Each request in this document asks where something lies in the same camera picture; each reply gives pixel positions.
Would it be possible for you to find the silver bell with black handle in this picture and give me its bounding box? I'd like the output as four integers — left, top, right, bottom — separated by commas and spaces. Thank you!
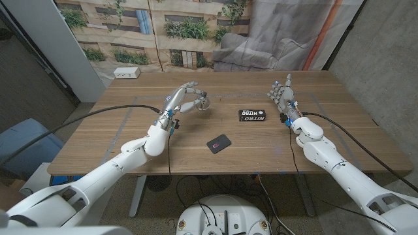
195, 92, 212, 112

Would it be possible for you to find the black NITRO golf ball box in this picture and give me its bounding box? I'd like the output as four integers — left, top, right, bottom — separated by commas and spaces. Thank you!
238, 109, 267, 122

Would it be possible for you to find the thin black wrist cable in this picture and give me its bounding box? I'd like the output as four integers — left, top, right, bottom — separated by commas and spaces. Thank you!
288, 126, 398, 233
167, 132, 173, 180

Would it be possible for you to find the thin black left wrist cable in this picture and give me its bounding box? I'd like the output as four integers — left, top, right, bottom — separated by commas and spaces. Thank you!
167, 132, 173, 180

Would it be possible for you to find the dark round floor object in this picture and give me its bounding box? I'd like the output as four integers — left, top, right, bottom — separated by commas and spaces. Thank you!
146, 175, 173, 193

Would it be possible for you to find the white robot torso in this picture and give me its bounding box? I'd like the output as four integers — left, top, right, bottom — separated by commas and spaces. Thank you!
175, 194, 272, 235

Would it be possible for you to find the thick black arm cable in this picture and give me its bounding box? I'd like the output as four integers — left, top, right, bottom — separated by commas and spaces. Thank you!
300, 112, 418, 193
0, 104, 163, 167

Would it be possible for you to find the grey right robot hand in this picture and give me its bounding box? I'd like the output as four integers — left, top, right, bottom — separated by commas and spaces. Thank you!
266, 72, 300, 122

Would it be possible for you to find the white table leg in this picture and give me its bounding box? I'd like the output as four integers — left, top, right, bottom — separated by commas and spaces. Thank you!
129, 175, 148, 219

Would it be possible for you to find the blue flat panel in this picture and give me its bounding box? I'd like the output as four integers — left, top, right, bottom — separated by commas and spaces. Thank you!
50, 175, 82, 186

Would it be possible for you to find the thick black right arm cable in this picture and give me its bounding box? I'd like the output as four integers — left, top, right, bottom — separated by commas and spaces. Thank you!
300, 112, 418, 193

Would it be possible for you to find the blue plastic bin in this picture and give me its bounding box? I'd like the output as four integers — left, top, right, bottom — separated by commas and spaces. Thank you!
0, 117, 65, 179

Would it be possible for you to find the brown cardboard box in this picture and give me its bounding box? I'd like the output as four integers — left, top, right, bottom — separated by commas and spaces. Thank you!
0, 182, 29, 212

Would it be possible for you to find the white floor cable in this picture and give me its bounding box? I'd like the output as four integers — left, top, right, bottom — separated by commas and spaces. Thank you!
257, 174, 290, 235

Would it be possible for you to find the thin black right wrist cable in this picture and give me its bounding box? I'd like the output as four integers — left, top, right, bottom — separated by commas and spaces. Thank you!
288, 126, 398, 233

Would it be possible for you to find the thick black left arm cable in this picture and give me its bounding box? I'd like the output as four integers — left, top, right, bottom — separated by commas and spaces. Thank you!
0, 104, 163, 167

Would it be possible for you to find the white power strip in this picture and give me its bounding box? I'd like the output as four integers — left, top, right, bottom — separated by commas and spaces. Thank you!
113, 67, 141, 80

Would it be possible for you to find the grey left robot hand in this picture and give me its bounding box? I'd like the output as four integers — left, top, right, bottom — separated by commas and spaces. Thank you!
160, 81, 208, 116

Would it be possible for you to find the black card holder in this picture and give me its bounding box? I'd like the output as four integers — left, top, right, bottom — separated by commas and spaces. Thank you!
206, 133, 233, 155

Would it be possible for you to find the white floor box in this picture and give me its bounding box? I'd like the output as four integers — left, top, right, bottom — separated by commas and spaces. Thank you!
19, 162, 53, 196

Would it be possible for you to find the grey table leg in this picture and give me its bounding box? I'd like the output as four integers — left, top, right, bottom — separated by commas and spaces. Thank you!
295, 173, 316, 218

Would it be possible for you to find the printed fabric backdrop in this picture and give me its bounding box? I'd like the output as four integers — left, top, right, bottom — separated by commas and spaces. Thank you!
54, 0, 365, 87

